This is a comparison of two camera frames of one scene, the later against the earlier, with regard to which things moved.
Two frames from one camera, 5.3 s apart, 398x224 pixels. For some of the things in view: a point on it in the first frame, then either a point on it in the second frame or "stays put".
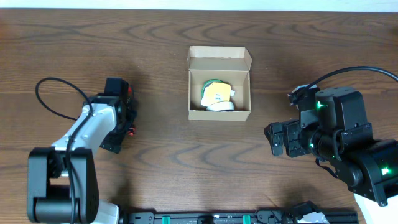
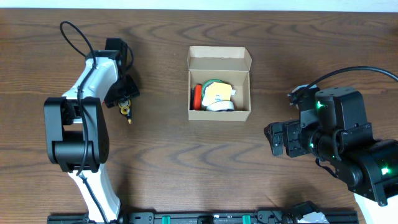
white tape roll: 221,106 stays put
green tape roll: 206,84 stays put
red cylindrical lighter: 132,130 → 198,97
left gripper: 130,116 → 125,92
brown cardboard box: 231,64 stays put
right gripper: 288,139 stays put
